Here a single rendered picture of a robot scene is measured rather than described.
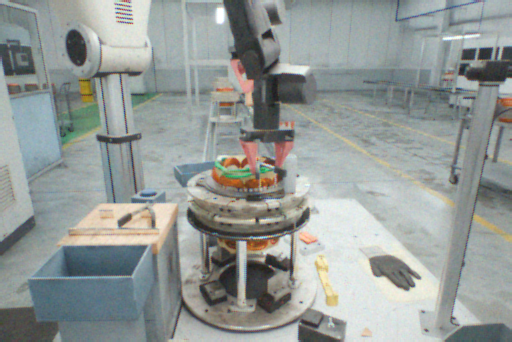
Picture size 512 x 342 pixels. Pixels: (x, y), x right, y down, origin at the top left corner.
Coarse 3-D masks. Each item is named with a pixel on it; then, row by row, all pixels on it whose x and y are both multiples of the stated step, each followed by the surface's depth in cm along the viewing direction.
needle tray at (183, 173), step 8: (176, 168) 113; (184, 168) 117; (192, 168) 118; (200, 168) 120; (208, 168) 121; (176, 176) 114; (184, 176) 107; (192, 176) 108; (184, 184) 108; (216, 240) 120
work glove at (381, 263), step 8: (360, 248) 118; (368, 248) 117; (376, 248) 118; (368, 256) 113; (376, 256) 112; (384, 256) 111; (392, 256) 111; (376, 264) 107; (384, 264) 107; (392, 264) 106; (400, 264) 107; (376, 272) 104; (384, 272) 103; (392, 272) 103; (400, 272) 103; (408, 272) 104; (416, 272) 103; (392, 280) 100; (400, 280) 99; (408, 280) 100; (400, 288) 98; (408, 288) 97
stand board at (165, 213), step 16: (96, 208) 81; (112, 208) 81; (128, 208) 81; (160, 208) 81; (176, 208) 83; (80, 224) 73; (96, 224) 73; (112, 224) 73; (128, 224) 73; (144, 224) 73; (160, 224) 73; (64, 240) 67; (80, 240) 67; (96, 240) 67; (112, 240) 67; (128, 240) 67; (144, 240) 67; (160, 240) 68
